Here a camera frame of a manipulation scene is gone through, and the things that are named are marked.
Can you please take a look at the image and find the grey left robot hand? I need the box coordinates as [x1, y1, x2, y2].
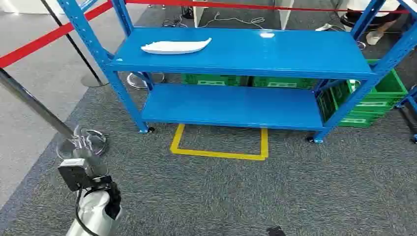
[70, 125, 109, 179]

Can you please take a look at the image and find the white curved plastic panel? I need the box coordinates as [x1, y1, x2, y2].
[141, 37, 212, 55]

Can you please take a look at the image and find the grey stanchion with chrome base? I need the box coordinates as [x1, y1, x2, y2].
[0, 68, 108, 158]

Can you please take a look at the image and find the chrome stanchion base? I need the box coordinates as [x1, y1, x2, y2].
[126, 71, 166, 91]

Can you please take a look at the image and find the thin black stanchion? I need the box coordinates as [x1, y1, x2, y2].
[40, 0, 110, 88]

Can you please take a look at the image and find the red barrier belt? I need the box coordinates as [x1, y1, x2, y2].
[125, 0, 410, 15]
[0, 0, 114, 69]

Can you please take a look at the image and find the green plastic crate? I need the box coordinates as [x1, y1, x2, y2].
[317, 60, 409, 114]
[181, 73, 244, 88]
[337, 109, 387, 129]
[252, 76, 319, 89]

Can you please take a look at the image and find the blue metal shelf rack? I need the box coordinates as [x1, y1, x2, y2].
[57, 0, 417, 144]

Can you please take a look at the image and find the white table leg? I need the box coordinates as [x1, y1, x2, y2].
[193, 0, 209, 29]
[278, 7, 295, 31]

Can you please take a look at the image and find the person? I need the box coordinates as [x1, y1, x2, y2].
[340, 0, 403, 46]

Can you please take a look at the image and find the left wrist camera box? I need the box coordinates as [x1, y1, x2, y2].
[58, 158, 114, 192]

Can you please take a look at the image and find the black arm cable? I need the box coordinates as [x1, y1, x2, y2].
[74, 188, 100, 236]

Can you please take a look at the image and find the white floor cable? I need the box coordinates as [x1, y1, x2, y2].
[198, 12, 267, 31]

